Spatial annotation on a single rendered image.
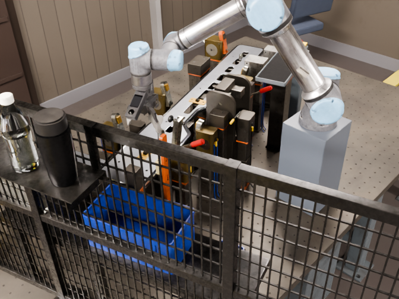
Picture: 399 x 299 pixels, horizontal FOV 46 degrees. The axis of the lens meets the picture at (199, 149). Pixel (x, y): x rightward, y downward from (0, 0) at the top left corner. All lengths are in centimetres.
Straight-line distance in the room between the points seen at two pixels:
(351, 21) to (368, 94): 213
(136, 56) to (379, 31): 361
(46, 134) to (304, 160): 118
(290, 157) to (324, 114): 35
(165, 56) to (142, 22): 299
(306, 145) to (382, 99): 119
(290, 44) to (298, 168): 60
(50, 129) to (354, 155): 176
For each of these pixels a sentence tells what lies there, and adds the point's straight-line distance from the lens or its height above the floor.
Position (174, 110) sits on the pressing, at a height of 100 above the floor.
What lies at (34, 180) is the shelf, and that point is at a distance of 119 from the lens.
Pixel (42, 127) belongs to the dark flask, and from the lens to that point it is 105.
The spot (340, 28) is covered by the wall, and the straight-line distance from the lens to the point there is 520.
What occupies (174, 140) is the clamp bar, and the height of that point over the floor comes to 113.
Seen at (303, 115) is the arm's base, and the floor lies 114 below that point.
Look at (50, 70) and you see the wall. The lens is 420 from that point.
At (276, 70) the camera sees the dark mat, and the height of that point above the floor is 116.
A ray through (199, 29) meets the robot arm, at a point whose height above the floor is 149.
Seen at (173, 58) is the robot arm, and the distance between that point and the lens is 168.
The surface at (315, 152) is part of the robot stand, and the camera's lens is 191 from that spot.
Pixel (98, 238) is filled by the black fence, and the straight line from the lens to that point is 139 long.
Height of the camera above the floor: 214
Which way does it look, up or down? 36 degrees down
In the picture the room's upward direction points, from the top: 1 degrees counter-clockwise
